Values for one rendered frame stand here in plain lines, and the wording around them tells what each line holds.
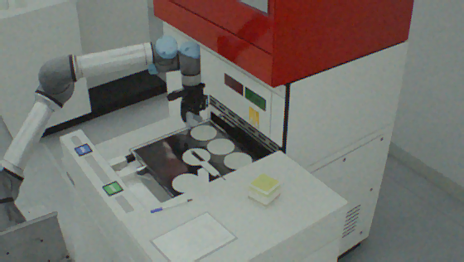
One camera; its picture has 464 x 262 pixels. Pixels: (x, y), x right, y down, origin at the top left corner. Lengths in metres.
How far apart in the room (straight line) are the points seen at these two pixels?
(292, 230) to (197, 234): 0.28
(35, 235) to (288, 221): 0.76
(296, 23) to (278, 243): 0.67
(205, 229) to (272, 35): 0.61
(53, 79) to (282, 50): 0.75
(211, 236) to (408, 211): 1.84
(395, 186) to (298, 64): 1.76
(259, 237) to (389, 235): 1.55
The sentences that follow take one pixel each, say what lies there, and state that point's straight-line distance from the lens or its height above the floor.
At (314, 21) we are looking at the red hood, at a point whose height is 1.42.
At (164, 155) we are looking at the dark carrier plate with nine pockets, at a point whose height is 0.90.
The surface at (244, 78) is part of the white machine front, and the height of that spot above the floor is 1.15.
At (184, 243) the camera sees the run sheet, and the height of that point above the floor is 0.97.
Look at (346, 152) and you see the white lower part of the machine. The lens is 2.15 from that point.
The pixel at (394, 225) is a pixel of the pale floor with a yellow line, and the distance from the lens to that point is 3.03.
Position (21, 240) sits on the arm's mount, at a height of 0.97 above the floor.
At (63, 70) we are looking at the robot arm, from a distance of 1.69.
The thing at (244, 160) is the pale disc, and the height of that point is 0.90.
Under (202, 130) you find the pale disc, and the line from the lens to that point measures 2.03.
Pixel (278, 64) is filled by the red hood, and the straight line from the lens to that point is 1.63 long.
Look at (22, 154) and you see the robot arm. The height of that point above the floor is 1.05.
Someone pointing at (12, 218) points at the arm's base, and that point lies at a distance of 1.63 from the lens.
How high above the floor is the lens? 2.04
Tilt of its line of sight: 34 degrees down
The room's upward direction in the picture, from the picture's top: straight up
